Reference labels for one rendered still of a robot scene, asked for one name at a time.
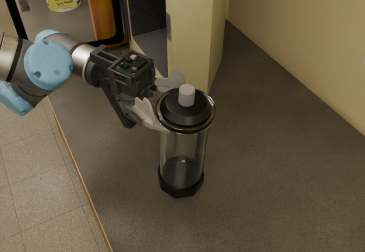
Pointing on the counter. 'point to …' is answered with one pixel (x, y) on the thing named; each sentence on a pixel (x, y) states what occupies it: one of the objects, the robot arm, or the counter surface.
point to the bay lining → (146, 5)
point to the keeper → (168, 26)
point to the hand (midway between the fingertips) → (182, 114)
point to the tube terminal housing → (194, 28)
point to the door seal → (88, 44)
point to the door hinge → (124, 8)
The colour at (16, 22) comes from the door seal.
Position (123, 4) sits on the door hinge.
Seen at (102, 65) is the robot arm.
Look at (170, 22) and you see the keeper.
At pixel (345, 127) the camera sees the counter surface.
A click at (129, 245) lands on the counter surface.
